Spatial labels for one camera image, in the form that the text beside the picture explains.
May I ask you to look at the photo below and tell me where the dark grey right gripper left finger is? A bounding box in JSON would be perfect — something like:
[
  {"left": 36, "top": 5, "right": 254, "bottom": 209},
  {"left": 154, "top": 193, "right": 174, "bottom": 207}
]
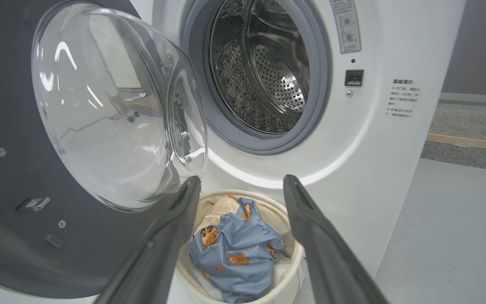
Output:
[{"left": 93, "top": 176, "right": 202, "bottom": 304}]

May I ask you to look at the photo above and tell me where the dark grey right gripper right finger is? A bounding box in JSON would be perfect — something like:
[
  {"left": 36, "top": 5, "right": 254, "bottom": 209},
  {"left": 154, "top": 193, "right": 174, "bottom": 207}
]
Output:
[{"left": 283, "top": 174, "right": 390, "bottom": 304}]

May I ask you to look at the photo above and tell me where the blue cartoon print garment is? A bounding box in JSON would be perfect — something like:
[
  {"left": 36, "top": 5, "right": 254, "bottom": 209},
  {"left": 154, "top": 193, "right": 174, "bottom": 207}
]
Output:
[{"left": 189, "top": 196, "right": 286, "bottom": 304}]

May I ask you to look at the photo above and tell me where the dark grey round washer door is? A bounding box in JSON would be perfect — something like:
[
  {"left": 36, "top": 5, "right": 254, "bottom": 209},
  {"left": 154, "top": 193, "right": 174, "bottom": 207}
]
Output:
[{"left": 0, "top": 0, "right": 208, "bottom": 299}]

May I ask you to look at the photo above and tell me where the cream fabric laundry basket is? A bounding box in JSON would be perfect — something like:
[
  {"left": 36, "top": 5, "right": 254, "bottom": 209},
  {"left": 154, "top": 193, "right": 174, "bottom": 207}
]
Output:
[{"left": 175, "top": 189, "right": 307, "bottom": 304}]

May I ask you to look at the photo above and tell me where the white front-load washing machine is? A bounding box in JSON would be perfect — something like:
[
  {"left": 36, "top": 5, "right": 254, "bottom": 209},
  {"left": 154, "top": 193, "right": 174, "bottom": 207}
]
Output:
[{"left": 0, "top": 0, "right": 467, "bottom": 304}]

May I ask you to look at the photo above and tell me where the metal door latch hook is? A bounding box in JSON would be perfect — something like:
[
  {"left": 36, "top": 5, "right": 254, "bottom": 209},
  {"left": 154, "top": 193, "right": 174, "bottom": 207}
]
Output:
[{"left": 15, "top": 196, "right": 51, "bottom": 212}]

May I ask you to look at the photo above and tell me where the clear glass door bowl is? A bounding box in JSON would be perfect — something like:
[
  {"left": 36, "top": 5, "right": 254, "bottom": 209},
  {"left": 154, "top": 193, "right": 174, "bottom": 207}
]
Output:
[{"left": 31, "top": 2, "right": 208, "bottom": 212}]

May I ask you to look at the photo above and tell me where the grey rubber door gasket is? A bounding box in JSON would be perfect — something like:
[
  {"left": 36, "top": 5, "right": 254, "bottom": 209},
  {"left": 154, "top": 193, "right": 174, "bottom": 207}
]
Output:
[{"left": 180, "top": 0, "right": 333, "bottom": 155}]

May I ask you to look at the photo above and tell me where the black door lock socket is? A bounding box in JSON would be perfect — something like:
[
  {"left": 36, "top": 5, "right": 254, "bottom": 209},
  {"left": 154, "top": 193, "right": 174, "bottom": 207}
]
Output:
[{"left": 344, "top": 69, "right": 365, "bottom": 87}]

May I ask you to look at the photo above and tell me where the printed text notice sticker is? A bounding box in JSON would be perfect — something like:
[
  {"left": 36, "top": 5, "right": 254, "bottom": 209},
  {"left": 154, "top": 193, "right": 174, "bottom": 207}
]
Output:
[{"left": 386, "top": 78, "right": 421, "bottom": 119}]

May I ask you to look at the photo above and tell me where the wooden floor strip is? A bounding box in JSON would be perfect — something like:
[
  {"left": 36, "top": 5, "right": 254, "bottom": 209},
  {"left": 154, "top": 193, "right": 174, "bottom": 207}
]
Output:
[{"left": 427, "top": 133, "right": 486, "bottom": 153}]

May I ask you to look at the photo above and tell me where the perforated steel washer drum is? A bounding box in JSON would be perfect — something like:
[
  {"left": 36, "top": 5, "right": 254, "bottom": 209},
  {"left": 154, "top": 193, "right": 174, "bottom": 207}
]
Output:
[{"left": 208, "top": 0, "right": 311, "bottom": 134}]

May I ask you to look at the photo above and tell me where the grey warning label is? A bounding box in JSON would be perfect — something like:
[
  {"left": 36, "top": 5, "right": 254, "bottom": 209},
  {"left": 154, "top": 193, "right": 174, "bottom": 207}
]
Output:
[{"left": 329, "top": 0, "right": 362, "bottom": 54}]

